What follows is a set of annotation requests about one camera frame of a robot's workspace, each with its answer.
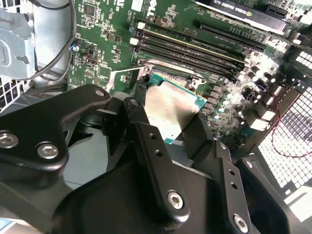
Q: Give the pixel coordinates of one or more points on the CPU with silver top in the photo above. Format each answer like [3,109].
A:
[170,107]

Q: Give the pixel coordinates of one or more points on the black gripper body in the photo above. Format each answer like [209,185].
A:
[117,209]

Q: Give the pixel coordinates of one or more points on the metal socket cover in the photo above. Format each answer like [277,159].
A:
[111,81]

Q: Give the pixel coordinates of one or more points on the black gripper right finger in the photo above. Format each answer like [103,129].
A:
[237,200]

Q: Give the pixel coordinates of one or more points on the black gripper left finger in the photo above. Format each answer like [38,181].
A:
[36,126]

